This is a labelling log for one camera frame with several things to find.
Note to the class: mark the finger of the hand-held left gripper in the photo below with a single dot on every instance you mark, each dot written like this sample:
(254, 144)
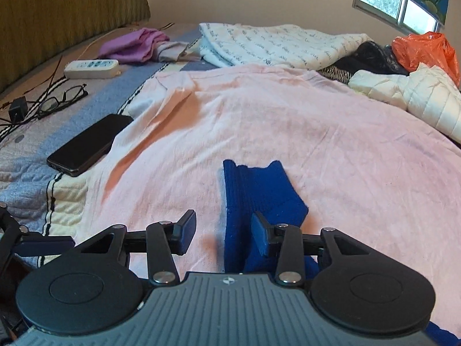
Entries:
(43, 247)

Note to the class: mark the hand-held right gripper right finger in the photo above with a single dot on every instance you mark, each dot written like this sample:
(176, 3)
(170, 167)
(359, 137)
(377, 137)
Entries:
(258, 234)

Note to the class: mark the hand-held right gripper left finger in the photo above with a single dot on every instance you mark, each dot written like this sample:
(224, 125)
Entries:
(187, 230)

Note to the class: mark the blue knitted garment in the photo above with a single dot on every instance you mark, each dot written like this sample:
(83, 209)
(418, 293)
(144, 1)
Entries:
(252, 191)

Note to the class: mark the blue striped bedspread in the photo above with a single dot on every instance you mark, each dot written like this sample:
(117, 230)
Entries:
(36, 151)

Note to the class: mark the black smartphone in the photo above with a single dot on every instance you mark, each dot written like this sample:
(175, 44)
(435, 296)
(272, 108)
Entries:
(90, 144)

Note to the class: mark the pink blanket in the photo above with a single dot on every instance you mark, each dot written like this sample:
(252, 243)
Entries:
(288, 122)

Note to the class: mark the black charger adapter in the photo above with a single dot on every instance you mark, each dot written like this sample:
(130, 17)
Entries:
(18, 110)

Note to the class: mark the black eyeglasses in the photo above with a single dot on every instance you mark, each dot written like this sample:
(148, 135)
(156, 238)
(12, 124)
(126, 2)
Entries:
(74, 93)

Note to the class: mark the grey beige cloth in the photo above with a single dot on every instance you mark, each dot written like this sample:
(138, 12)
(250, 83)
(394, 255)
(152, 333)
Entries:
(173, 51)

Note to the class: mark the white power strip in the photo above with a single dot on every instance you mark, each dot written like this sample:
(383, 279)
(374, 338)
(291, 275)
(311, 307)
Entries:
(92, 68)

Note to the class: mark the white printed quilt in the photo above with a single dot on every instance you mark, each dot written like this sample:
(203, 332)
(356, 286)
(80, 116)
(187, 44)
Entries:
(273, 45)

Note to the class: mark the purple cloth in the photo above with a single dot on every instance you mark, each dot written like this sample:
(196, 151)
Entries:
(133, 45)

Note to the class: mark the black cloth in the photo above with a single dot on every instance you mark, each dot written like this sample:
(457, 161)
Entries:
(374, 57)

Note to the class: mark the white puffer jacket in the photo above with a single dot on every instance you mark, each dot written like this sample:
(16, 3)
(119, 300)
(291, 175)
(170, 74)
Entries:
(425, 93)

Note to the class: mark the yellow-brown headboard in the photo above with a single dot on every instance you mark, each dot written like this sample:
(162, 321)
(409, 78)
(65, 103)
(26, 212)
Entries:
(54, 10)

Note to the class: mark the orange plastic bag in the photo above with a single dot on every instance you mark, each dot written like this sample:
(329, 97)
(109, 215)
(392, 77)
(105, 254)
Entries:
(421, 52)

